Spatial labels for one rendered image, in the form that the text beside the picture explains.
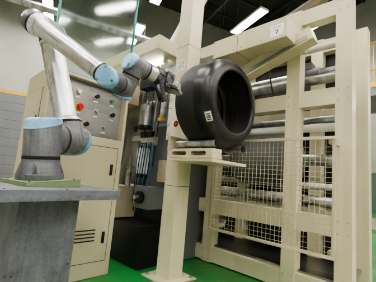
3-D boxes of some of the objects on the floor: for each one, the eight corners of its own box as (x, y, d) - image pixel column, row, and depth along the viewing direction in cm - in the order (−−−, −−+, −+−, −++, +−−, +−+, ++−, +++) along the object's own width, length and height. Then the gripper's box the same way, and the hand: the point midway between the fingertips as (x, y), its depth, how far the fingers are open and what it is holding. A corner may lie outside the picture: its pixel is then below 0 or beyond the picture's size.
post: (154, 276, 180) (186, -49, 214) (169, 272, 189) (197, -39, 224) (167, 282, 171) (198, -58, 205) (182, 278, 180) (208, -47, 214)
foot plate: (140, 275, 180) (141, 271, 180) (169, 267, 199) (170, 264, 199) (167, 288, 161) (167, 285, 162) (196, 279, 181) (196, 276, 181)
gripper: (161, 64, 133) (189, 82, 148) (150, 68, 139) (178, 85, 154) (158, 80, 131) (186, 97, 146) (146, 83, 137) (175, 99, 152)
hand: (179, 94), depth 148 cm, fingers closed
